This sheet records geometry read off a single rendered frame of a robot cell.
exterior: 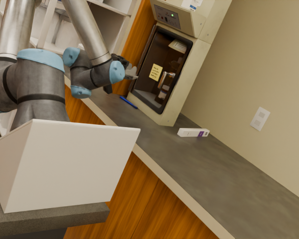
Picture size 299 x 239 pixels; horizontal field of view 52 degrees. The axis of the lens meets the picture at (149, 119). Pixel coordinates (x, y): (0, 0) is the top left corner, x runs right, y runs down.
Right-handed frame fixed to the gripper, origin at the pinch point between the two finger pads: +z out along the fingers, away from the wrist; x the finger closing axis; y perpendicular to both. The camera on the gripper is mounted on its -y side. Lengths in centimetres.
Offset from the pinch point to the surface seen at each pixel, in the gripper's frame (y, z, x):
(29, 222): -21, -62, -59
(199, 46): 23.8, 25.8, -5.3
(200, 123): -19, 66, 2
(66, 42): -17, 25, 123
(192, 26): 30.8, 16.2, -5.0
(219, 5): 44, 27, -5
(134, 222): -50, -4, -39
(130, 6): 28, 62, 111
